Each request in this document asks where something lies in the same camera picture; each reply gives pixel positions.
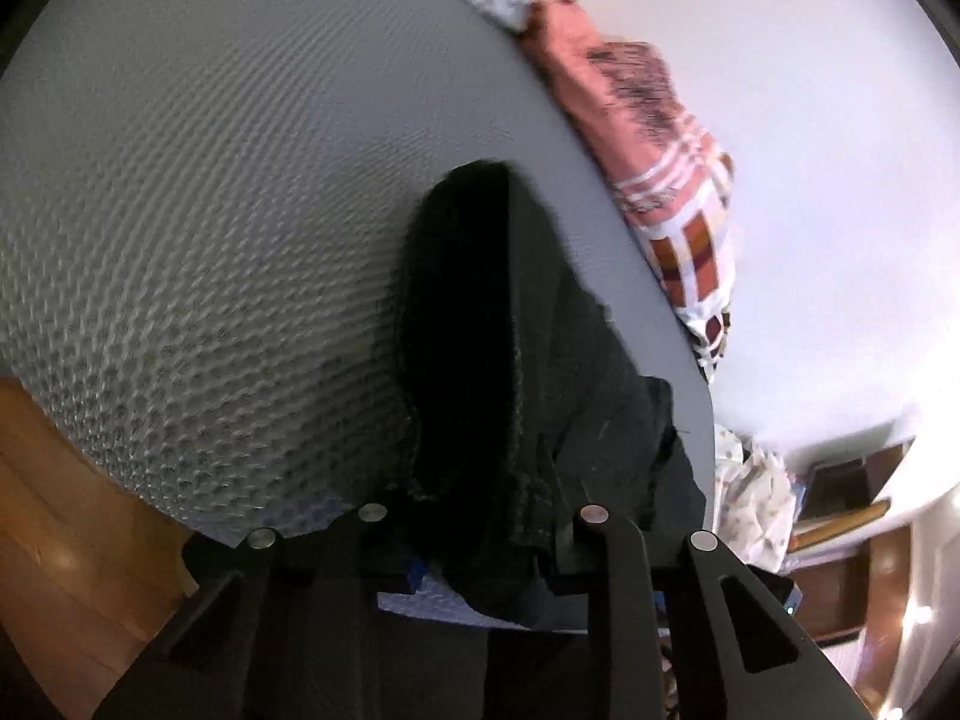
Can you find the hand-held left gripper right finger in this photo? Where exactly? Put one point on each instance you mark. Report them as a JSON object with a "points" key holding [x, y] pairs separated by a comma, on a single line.
{"points": [[622, 615]]}

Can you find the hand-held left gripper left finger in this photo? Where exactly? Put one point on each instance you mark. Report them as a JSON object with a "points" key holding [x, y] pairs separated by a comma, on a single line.
{"points": [[315, 615]]}

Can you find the black pants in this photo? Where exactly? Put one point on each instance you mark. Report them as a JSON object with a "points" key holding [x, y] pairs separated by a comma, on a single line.
{"points": [[510, 360]]}

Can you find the white patterned cloth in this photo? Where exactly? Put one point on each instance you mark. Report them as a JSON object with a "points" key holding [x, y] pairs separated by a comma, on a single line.
{"points": [[754, 495]]}

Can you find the wooden cabinet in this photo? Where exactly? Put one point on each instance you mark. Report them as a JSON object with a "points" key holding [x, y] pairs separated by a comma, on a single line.
{"points": [[840, 585]]}

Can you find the grey textured mat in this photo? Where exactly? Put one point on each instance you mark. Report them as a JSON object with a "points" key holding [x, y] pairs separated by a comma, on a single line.
{"points": [[225, 202]]}

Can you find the pink checked blanket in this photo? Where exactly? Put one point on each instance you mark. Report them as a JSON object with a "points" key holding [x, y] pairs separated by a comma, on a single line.
{"points": [[645, 157]]}

